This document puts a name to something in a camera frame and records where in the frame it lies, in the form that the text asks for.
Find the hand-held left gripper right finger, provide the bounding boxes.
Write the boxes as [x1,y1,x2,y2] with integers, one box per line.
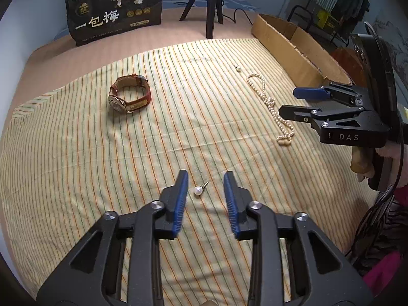
[223,171,373,306]

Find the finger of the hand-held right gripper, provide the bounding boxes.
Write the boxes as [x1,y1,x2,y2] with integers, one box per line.
[293,84,363,106]
[278,104,367,125]

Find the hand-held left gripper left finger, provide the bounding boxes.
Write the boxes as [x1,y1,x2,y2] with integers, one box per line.
[36,169,189,306]

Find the pearl necklace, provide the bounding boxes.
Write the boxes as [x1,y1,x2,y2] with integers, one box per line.
[246,73,295,147]

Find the cardboard box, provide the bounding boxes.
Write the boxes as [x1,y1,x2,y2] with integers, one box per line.
[251,13,353,87]

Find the person's right hand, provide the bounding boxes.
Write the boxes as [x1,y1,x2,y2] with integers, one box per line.
[350,147,377,183]

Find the orange cloth bag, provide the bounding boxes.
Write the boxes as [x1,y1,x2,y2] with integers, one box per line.
[331,46,364,86]

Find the yellow striped cloth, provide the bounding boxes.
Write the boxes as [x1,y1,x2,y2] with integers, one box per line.
[0,36,380,306]

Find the yellow box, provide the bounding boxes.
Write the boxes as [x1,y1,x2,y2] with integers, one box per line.
[314,9,340,29]

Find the black clothes rack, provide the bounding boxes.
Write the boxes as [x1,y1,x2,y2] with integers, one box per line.
[288,0,368,44]

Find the dark hanging clothes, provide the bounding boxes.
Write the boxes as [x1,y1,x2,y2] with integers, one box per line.
[338,0,368,33]

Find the brown leather wristwatch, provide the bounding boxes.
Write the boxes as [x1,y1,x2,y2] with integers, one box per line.
[108,74,151,113]

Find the zebra print clothing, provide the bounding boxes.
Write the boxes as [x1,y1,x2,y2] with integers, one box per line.
[351,194,408,276]

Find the black tripod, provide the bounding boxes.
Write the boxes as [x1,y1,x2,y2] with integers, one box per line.
[179,0,224,39]

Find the tan bed mattress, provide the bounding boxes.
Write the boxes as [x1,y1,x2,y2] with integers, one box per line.
[22,5,287,74]

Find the pink clothing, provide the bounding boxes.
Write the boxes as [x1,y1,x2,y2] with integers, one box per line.
[363,251,408,306]

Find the black snack bag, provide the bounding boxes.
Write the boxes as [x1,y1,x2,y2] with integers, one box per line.
[65,0,163,47]

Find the black power cable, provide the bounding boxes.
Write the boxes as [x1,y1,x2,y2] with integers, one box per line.
[220,8,256,25]

